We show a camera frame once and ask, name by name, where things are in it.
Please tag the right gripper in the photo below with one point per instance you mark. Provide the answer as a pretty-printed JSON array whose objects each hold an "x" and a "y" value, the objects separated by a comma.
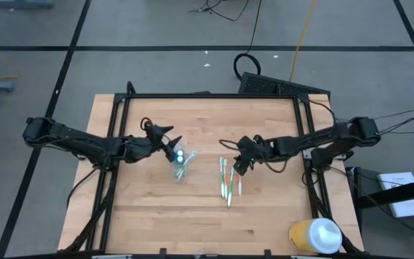
[{"x": 248, "y": 147}]

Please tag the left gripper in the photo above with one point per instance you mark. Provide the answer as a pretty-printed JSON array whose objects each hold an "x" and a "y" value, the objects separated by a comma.
[{"x": 153, "y": 138}]

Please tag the blue mouthwash bottle white cap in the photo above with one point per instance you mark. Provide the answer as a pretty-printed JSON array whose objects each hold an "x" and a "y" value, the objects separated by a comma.
[
  {"x": 180, "y": 159},
  {"x": 180, "y": 153}
]

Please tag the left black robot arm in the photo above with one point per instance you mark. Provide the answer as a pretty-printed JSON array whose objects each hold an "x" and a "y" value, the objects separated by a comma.
[{"x": 77, "y": 144}]

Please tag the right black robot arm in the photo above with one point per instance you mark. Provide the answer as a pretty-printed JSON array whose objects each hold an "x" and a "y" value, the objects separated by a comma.
[{"x": 318, "y": 138}]

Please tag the clear acrylic organizer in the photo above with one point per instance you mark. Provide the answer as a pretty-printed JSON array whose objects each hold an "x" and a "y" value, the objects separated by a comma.
[{"x": 178, "y": 174}]

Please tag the black mesh computer case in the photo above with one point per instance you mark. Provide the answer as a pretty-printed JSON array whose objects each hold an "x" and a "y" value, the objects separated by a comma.
[{"x": 264, "y": 84}]

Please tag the black table clamp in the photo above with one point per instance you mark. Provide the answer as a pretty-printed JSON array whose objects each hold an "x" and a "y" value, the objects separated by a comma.
[
  {"x": 267, "y": 254},
  {"x": 162, "y": 253}
]

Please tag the yellow wipes canister white lid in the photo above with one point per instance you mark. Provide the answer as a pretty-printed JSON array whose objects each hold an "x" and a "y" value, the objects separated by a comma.
[{"x": 318, "y": 236}]

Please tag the black equipment cart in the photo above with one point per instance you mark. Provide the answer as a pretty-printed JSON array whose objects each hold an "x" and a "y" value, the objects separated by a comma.
[{"x": 358, "y": 180}]

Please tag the black stand bar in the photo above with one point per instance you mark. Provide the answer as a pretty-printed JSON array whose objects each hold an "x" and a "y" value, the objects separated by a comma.
[{"x": 390, "y": 196}]

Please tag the white booklet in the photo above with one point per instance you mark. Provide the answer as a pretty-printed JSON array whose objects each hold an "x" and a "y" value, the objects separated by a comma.
[{"x": 394, "y": 180}]

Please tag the black aluminium table frame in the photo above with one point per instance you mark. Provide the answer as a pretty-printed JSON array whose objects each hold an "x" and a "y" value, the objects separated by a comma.
[{"x": 210, "y": 96}]

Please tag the silver bracket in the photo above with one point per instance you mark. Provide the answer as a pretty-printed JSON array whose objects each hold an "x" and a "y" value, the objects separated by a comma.
[
  {"x": 111, "y": 257},
  {"x": 311, "y": 257}
]

